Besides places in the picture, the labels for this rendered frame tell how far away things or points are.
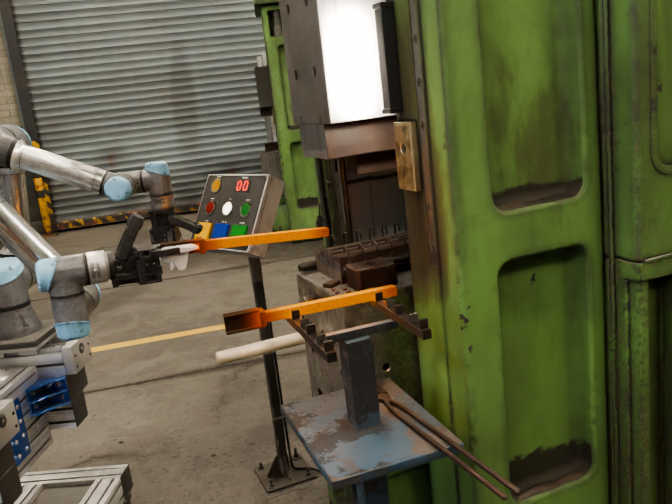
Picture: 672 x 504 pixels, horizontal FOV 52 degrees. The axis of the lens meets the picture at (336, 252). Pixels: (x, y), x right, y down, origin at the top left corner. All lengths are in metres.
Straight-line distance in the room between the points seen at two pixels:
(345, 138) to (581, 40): 0.64
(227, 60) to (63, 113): 2.29
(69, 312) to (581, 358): 1.30
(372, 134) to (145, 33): 8.15
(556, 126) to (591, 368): 0.65
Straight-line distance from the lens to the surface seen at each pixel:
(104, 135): 9.94
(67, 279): 1.65
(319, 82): 1.88
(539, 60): 1.81
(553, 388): 1.99
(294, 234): 1.75
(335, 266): 1.98
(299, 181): 6.93
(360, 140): 1.93
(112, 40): 9.97
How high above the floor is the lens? 1.45
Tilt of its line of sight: 13 degrees down
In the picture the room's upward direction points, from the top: 7 degrees counter-clockwise
